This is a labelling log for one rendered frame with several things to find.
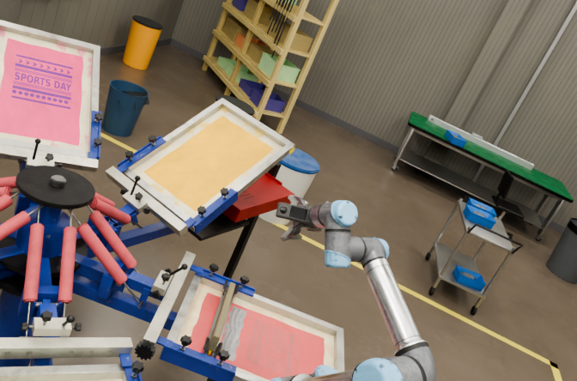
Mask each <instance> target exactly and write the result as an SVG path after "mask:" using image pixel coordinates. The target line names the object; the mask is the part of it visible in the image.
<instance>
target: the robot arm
mask: <svg viewBox="0 0 577 381"><path fill-rule="evenodd" d="M288 199H289V200H290V202H292V204H293V205H292V204H288V203H281V202H279V203H278V206H277V210H276V217H278V218H283V219H286V220H291V221H293V226H289V228H288V230H287V231H286V232H285V233H284V234H283V235H282V236H281V240H282V241H286V240H289V239H301V238H302V236H301V235H300V232H301V228H302V227H305V228H309V229H307V230H308V231H312V232H317V231H321V229H322V228H324V229H325V251H324V254H325V266H326V267H328V268H349V266H350V263H351V262H361V265H362V267H363V269H364V271H365V274H366V276H367V279H368V282H369V284H370V287H371V288H372V290H373V293H374V297H375V298H376V301H377V303H378V306H379V308H380V311H381V313H382V316H383V318H384V320H385V322H386V326H387V328H388V330H389V332H390V335H391V337H392V340H393V343H394V345H395V348H396V351H395V357H388V358H372V359H369V360H365V361H363V362H361V363H359V364H358V365H356V367H355V368H354V370H351V371H346V372H338V371H337V370H335V369H334V368H332V367H330V366H327V365H320V366H318V367H317V368H315V370H314V373H312V374H304V373H302V374H297V375H293V376H288V377H281V378H279V377H277V378H273V379H271V380H270V381H435V380H436V368H435V363H434V356H433V355H432V352H431V349H430V347H429V345H428V342H427V341H424V340H423V339H422V338H421V336H420V334H419V331H418V329H417V327H416V324H415V322H414V320H413V317H412V316H411V314H410V310H409V308H408V306H407V305H406V302H405V300H404V297H403V295H402V293H401V291H400V289H399V286H398V284H397V282H396V279H395V277H394V275H393V273H392V270H391V268H390V266H389V263H388V262H387V260H386V259H387V258H388V256H389V246H388V244H387V243H386V242H385V241H384V240H383V239H377V238H375V237H369V238H368V237H356V236H350V226H351V225H353V224H354V223H355V221H356V219H357V217H358V211H357V208H356V206H355V205H354V204H353V203H352V202H350V201H347V200H346V201H341V200H338V201H335V202H330V203H329V202H328V201H326V202H325V203H319V204H316V205H313V206H309V205H308V206H306V204H308V203H307V202H306V201H304V199H303V198H301V197H297V196H293V195H290V196H288ZM317 228H319V229H317Z"/></svg>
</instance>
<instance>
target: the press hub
mask: <svg viewBox="0 0 577 381"><path fill-rule="evenodd" d="M15 185H16V187H17V189H18V191H19V192H20V193H21V194H22V195H23V196H25V197H26V198H28V199H29V200H31V201H33V202H35V203H38V204H40V206H41V205H43V206H44V207H42V208H41V209H40V213H39V223H40V224H42V225H43V226H44V237H43V246H42V255H41V257H49V260H50V268H51V276H52V285H53V286H59V280H60V279H58V278H57V276H60V269H61V258H62V257H60V256H59V254H60V253H62V247H63V236H64V229H65V228H66V227H69V226H70V217H69V216H68V215H67V214H66V213H65V212H63V211H62V209H79V208H82V207H85V206H87V205H89V204H90V203H91V202H92V201H93V200H94V196H95V189H94V187H93V185H92V184H91V183H90V182H89V181H88V180H87V179H86V178H84V177H83V176H82V175H80V174H78V173H76V172H72V171H71V170H68V169H64V168H61V167H57V166H31V167H28V168H26V169H23V170H22V171H20V172H19V173H18V174H17V177H16V180H15ZM37 216H38V210H37V211H35V212H34V213H32V214H31V215H30V218H31V220H30V222H29V223H27V224H26V225H24V226H23V227H21V228H19V229H18V231H17V234H16V238H15V239H14V238H11V237H9V236H7V237H6V238H4V239H2V240H1V241H0V249H1V248H4V247H8V246H12V245H17V247H18V248H19V249H20V250H21V251H23V252H24V253H22V254H19V255H16V256H13V257H6V258H3V259H1V260H0V264H2V266H4V267H6V268H8V269H10V270H13V271H14V272H17V273H18V275H12V276H10V277H6V278H3V279H1V280H0V289H2V292H1V296H0V337H20V336H25V335H26V331H21V323H26V322H27V317H18V306H19V303H20V300H21V295H22V291H23V288H24V284H25V275H26V267H27V252H28V243H29V235H30V227H31V225H33V224H34V223H37ZM76 253H77V254H80V255H82V256H85V257H87V255H88V248H87V245H86V243H85V241H84V240H83V239H77V240H76ZM29 363H30V359H7V360H0V367H12V366H29Z"/></svg>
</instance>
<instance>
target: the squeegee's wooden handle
mask: <svg viewBox="0 0 577 381"><path fill-rule="evenodd" d="M235 286H236V284H234V283H232V282H230V283H229V285H228V289H227V291H226V293H225V295H224V299H223V302H222V306H221V309H220V312H219V315H218V318H217V320H216V325H215V328H214V330H213V334H212V337H211V339H210V344H209V346H208V349H209V350H211V351H215V349H216V346H217V344H218V342H219V340H220V337H221V334H222V329H223V326H224V323H225V320H226V317H227V314H228V309H229V306H230V303H231V300H232V297H233V294H234V289H235Z"/></svg>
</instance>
